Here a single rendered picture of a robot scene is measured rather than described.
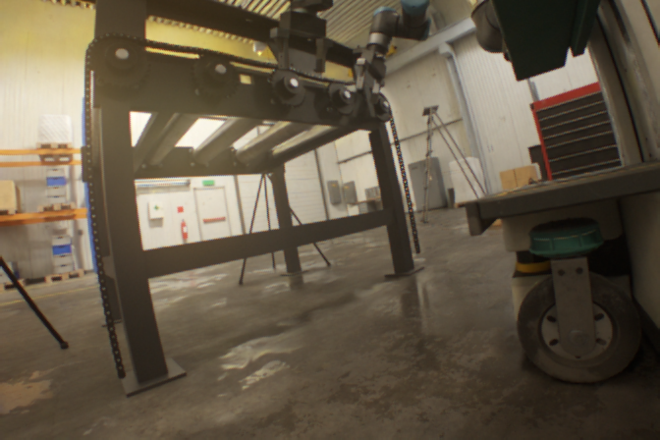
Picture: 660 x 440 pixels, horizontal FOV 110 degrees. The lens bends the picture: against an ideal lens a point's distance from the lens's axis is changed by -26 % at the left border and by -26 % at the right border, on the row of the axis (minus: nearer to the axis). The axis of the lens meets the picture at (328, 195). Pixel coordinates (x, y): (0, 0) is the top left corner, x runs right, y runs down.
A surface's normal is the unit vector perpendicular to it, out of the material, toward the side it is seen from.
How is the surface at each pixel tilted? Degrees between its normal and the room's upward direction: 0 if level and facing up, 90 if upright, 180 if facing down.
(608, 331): 90
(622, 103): 90
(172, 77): 90
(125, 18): 90
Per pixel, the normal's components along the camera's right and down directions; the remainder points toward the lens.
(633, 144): -0.61, 0.04
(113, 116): 0.68, -0.18
